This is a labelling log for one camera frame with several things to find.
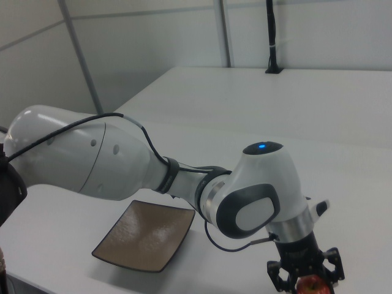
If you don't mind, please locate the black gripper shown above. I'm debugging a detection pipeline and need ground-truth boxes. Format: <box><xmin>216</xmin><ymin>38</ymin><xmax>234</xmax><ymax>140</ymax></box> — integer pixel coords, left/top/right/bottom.
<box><xmin>265</xmin><ymin>229</ymin><xmax>346</xmax><ymax>294</ymax></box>

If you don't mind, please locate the red apple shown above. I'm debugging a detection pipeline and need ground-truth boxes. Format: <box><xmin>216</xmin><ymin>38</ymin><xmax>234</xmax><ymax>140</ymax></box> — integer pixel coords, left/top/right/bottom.
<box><xmin>297</xmin><ymin>274</ymin><xmax>330</xmax><ymax>294</ymax></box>

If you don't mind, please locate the square brown ceramic plate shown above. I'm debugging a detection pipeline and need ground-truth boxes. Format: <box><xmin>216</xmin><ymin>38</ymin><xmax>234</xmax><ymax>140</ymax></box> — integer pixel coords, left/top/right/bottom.
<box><xmin>91</xmin><ymin>200</ymin><xmax>197</xmax><ymax>273</ymax></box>

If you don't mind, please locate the black rounded object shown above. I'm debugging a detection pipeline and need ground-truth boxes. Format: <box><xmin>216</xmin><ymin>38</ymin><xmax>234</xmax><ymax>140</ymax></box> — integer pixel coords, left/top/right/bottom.
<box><xmin>0</xmin><ymin>142</ymin><xmax>28</xmax><ymax>229</ymax></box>

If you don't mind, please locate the black camera pole with base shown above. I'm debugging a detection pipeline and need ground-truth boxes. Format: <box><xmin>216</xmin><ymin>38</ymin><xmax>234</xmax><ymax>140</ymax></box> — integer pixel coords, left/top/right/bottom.
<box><xmin>264</xmin><ymin>0</ymin><xmax>284</xmax><ymax>75</ymax></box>

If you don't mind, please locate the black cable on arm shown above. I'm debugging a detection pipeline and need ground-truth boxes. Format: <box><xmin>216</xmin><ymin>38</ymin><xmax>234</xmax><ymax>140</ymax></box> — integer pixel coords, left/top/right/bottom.
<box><xmin>5</xmin><ymin>112</ymin><xmax>279</xmax><ymax>252</ymax></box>

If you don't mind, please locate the grey partition post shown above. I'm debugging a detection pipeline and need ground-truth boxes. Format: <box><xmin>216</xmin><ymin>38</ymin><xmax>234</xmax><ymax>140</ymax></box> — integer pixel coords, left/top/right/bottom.
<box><xmin>58</xmin><ymin>0</ymin><xmax>104</xmax><ymax>115</ymax></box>

